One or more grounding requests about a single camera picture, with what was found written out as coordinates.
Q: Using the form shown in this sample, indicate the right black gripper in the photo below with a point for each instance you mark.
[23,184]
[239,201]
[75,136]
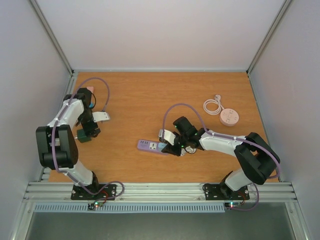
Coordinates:
[173,150]

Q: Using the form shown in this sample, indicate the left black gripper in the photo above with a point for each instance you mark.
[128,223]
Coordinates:
[91,133]

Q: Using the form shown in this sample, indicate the light blue plug adapter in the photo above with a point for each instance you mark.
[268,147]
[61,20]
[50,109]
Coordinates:
[161,145]

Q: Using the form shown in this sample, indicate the purple power strip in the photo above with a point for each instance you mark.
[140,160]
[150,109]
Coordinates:
[149,146]

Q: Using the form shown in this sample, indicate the dark green cube adapter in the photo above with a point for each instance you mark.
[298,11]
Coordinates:
[82,137]

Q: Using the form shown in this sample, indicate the small pink plug adapter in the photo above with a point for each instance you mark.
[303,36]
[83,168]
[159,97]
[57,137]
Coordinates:
[91,89]

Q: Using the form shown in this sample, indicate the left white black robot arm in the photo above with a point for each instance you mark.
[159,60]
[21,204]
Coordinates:
[57,148]

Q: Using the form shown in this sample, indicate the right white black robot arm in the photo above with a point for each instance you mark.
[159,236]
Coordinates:
[256,158]

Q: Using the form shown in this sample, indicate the right green circuit board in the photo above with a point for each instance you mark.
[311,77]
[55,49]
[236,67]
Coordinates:
[233,204]

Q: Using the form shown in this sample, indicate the green circuit board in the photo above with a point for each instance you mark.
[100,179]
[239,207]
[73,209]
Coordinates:
[94,206]
[233,204]

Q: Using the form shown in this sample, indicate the left green circuit board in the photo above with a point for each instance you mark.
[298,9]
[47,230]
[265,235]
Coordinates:
[94,206]

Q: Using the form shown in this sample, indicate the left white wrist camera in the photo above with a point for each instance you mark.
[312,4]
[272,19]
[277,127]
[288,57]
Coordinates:
[100,116]

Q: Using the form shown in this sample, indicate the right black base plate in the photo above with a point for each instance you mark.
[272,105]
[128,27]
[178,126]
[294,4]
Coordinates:
[217,191]

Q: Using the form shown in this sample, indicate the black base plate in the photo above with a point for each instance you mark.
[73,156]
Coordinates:
[108,192]
[217,191]

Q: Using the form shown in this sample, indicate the grey slotted cable duct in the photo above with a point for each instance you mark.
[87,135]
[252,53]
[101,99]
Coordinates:
[130,208]

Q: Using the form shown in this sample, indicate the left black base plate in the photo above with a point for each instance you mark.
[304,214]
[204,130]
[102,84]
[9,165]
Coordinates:
[108,192]

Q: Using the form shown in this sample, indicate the aluminium front rail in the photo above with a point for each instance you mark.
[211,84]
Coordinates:
[270,192]

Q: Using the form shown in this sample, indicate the left aluminium frame post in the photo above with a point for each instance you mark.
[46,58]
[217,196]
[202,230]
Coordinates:
[48,30]

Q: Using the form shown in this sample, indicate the aluminium frame post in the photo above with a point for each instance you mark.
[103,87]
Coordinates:
[285,6]
[48,30]

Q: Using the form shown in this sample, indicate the right aluminium frame post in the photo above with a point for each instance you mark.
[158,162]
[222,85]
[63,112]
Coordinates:
[285,6]

